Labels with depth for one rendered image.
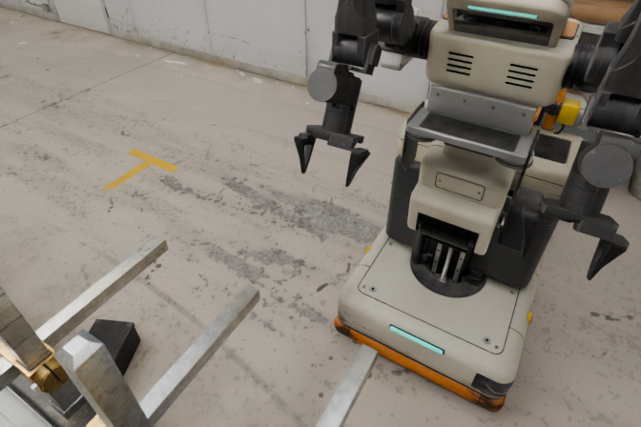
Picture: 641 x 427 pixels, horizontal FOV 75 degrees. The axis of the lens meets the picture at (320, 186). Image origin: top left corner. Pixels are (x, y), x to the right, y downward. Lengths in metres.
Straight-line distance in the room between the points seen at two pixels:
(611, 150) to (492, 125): 0.38
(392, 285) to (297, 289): 0.50
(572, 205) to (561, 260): 1.58
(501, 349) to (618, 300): 0.86
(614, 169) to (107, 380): 0.66
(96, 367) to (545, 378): 1.60
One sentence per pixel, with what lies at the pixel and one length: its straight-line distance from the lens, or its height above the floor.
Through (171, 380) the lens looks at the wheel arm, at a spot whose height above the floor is 0.85.
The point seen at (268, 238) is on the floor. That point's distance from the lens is 2.12.
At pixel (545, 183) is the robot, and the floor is 0.76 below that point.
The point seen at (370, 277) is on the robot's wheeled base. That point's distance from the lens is 1.59.
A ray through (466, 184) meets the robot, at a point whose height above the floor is 0.86.
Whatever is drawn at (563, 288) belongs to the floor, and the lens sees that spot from 2.19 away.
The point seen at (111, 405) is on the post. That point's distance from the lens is 0.59.
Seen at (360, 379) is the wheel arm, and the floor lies 0.85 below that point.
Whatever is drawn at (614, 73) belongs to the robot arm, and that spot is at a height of 1.27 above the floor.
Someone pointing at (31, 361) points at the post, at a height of 0.88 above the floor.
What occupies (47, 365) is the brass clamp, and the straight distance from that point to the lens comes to 0.85.
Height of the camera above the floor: 1.51
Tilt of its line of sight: 39 degrees down
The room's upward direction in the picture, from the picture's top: straight up
